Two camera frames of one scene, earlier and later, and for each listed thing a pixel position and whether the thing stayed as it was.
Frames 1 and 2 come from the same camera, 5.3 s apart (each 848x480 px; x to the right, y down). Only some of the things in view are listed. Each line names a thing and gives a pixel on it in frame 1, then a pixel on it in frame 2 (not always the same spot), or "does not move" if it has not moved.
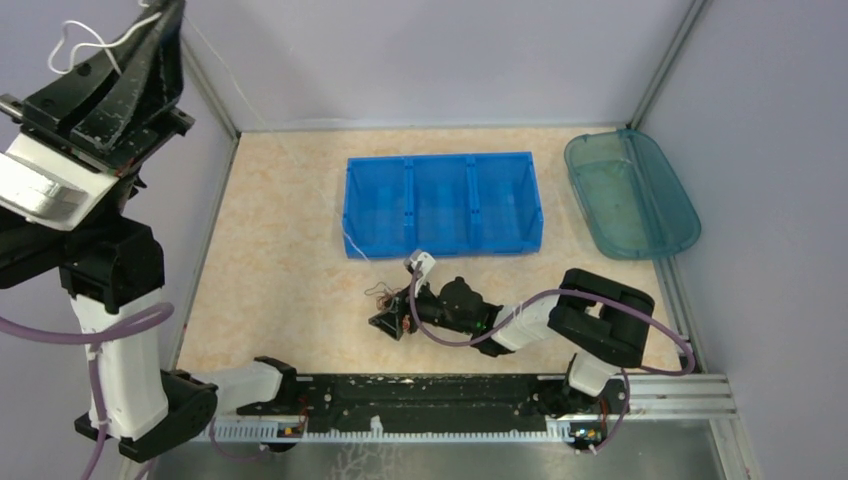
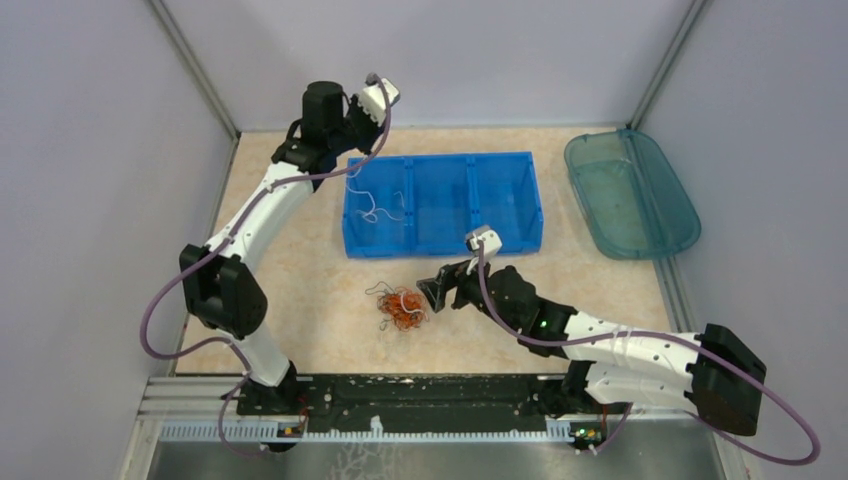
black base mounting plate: (443, 403) does not move
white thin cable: (114, 44) → (372, 198)
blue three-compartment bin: (462, 204) does not move
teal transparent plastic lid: (630, 196) does not move
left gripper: (152, 83) → (375, 129)
